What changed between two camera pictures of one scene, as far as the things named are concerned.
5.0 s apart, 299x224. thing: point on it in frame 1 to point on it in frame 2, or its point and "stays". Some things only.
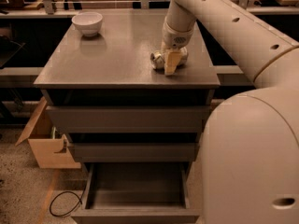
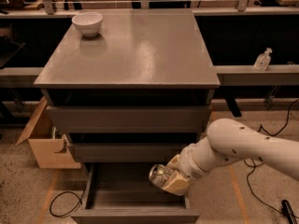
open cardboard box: (50, 147) stays
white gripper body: (176, 39) to (191, 162)
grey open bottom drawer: (136, 193) stays
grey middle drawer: (132, 152) stays
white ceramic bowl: (88, 22) stays
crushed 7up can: (157, 59) to (159, 175)
